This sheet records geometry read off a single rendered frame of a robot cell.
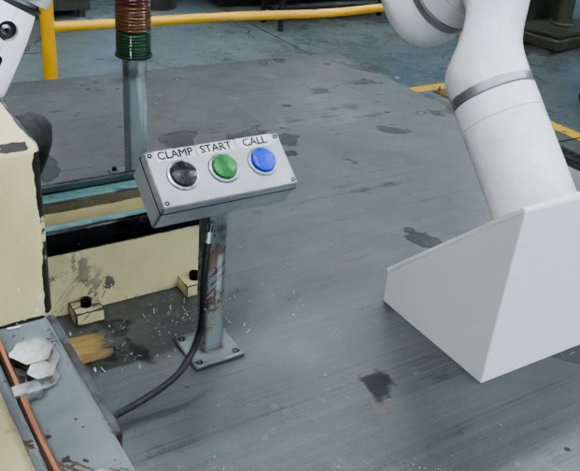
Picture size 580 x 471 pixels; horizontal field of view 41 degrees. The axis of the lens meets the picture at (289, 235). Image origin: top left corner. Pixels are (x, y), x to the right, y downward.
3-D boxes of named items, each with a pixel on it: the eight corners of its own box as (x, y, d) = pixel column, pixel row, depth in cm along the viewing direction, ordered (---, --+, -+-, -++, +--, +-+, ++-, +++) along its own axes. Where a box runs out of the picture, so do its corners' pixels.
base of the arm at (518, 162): (525, 229, 121) (485, 121, 124) (633, 187, 107) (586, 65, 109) (446, 248, 110) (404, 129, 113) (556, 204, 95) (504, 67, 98)
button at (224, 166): (213, 186, 85) (219, 178, 84) (205, 163, 86) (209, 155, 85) (237, 181, 87) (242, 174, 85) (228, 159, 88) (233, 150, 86)
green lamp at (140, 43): (123, 61, 128) (122, 35, 126) (110, 51, 132) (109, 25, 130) (157, 58, 131) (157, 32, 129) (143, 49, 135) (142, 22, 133)
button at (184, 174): (172, 193, 83) (176, 186, 81) (162, 170, 84) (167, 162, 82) (197, 189, 84) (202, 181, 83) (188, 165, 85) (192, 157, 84)
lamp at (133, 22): (122, 35, 126) (122, 7, 124) (109, 25, 130) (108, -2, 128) (157, 32, 129) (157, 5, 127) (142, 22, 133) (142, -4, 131)
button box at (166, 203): (151, 230, 85) (163, 208, 80) (131, 174, 86) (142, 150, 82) (283, 202, 93) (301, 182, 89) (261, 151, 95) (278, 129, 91)
